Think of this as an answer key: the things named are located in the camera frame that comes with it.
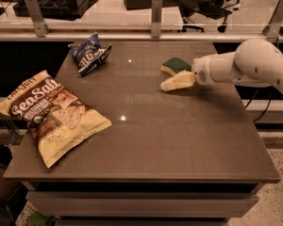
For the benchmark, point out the brown sea salt chip bag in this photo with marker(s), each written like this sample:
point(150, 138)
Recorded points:
point(57, 118)

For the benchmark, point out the metal rail bracket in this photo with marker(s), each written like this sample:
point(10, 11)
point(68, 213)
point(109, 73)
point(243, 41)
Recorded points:
point(272, 28)
point(35, 13)
point(156, 12)

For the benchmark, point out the middle metal rail bracket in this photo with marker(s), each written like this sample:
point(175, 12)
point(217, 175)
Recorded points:
point(156, 12)

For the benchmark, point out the grey drawer front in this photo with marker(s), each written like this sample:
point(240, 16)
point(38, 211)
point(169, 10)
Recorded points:
point(142, 205)

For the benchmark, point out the blue crumpled chip bag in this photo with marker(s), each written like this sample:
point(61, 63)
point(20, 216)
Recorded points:
point(90, 54)

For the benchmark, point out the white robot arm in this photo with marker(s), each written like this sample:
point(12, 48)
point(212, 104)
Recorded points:
point(255, 63)

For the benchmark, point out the green and yellow sponge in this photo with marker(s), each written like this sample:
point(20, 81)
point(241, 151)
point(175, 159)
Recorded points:
point(175, 65)

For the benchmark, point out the brown bin at lower left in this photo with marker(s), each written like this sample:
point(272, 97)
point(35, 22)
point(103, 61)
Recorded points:
point(7, 187)

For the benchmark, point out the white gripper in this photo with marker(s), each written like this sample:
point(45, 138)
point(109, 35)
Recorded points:
point(200, 70)

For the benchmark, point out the right metal rail bracket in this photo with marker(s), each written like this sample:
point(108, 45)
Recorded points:
point(272, 28)

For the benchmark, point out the black office chair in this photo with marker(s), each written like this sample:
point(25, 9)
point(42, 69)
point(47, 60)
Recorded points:
point(207, 7)

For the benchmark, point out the left metal rail bracket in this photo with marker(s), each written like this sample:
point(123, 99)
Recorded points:
point(35, 13)

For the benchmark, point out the black tray on back counter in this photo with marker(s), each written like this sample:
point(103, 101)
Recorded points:
point(64, 9)

